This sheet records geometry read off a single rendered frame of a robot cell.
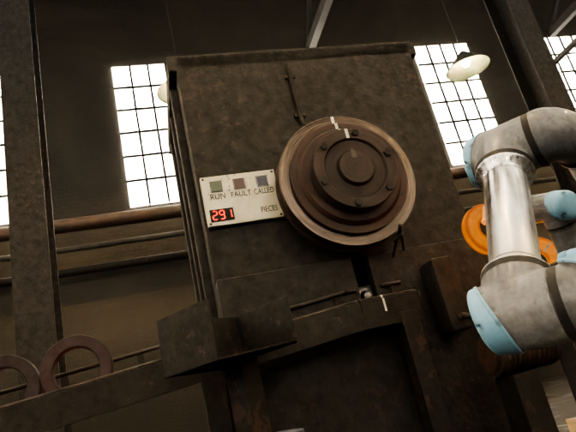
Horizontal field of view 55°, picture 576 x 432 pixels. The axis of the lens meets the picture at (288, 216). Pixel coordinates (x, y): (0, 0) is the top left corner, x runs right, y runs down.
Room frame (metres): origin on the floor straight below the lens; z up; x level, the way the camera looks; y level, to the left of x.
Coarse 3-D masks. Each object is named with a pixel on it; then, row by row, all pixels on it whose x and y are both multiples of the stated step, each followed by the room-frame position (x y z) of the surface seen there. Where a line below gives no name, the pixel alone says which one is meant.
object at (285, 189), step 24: (336, 120) 1.72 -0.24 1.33; (360, 120) 1.74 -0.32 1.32; (288, 144) 1.67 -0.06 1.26; (288, 168) 1.66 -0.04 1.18; (408, 168) 1.77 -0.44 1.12; (288, 192) 1.66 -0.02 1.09; (408, 192) 1.77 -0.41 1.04; (408, 216) 1.76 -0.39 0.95; (336, 240) 1.69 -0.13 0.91; (360, 240) 1.71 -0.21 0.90
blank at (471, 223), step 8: (472, 208) 1.62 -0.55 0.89; (480, 208) 1.63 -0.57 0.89; (464, 216) 1.64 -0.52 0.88; (472, 216) 1.62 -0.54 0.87; (480, 216) 1.62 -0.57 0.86; (464, 224) 1.62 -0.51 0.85; (472, 224) 1.61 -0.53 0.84; (464, 232) 1.63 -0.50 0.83; (472, 232) 1.61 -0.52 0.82; (480, 232) 1.62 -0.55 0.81; (472, 240) 1.61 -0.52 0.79; (480, 240) 1.62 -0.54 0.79; (472, 248) 1.64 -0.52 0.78; (480, 248) 1.62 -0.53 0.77
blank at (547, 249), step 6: (540, 240) 1.71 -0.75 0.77; (546, 240) 1.70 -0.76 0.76; (540, 246) 1.71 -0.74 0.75; (546, 246) 1.70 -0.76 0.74; (552, 246) 1.70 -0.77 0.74; (540, 252) 1.72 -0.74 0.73; (546, 252) 1.71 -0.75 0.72; (552, 252) 1.70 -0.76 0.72; (546, 258) 1.73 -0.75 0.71; (552, 258) 1.70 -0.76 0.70
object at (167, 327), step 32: (160, 320) 1.32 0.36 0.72; (192, 320) 1.24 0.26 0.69; (224, 320) 1.49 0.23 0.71; (256, 320) 1.48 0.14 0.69; (288, 320) 1.41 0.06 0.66; (160, 352) 1.33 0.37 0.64; (192, 352) 1.25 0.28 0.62; (224, 352) 1.48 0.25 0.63; (256, 352) 1.41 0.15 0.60; (256, 384) 1.37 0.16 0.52; (256, 416) 1.36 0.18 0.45
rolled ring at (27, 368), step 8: (0, 360) 1.45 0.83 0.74; (8, 360) 1.45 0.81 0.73; (16, 360) 1.46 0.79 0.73; (24, 360) 1.46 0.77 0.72; (0, 368) 1.45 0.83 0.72; (8, 368) 1.47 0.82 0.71; (16, 368) 1.46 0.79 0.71; (24, 368) 1.46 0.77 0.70; (32, 368) 1.47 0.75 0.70; (24, 376) 1.46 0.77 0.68; (32, 376) 1.47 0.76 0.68; (32, 384) 1.47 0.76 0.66; (40, 384) 1.48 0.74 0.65; (32, 392) 1.47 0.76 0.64; (40, 392) 1.48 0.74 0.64
